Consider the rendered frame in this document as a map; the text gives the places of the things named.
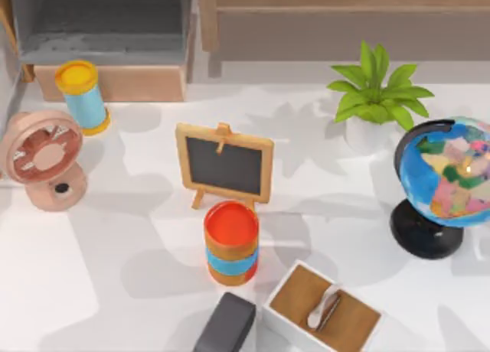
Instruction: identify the wooden framed blackboard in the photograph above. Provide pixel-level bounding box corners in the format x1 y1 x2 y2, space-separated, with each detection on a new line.
175 122 276 212

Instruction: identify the orange and blue can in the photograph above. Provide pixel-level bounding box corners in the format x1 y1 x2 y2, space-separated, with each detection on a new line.
203 200 260 288

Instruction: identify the white tissue box wooden top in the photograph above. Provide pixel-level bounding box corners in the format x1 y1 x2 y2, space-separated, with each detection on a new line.
261 259 383 352

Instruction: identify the green plant in white pot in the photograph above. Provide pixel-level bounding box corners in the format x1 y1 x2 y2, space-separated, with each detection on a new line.
325 40 436 155

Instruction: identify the dark grey block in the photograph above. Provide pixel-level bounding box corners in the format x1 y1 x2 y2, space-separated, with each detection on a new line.
192 292 257 352

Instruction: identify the yellow and blue can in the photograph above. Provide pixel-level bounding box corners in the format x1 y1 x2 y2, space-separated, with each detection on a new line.
54 60 112 136

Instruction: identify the wooden shelf unit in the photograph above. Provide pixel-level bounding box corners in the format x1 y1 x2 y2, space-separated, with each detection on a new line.
198 0 490 79

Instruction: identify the pink desk fan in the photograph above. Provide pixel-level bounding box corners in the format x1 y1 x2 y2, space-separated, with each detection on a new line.
0 109 89 213

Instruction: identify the grey cabinet with dark inside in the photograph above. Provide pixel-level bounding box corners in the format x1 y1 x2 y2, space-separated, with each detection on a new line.
0 0 198 85

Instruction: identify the blue globe on black stand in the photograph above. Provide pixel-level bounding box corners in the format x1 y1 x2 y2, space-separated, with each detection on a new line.
389 116 490 260

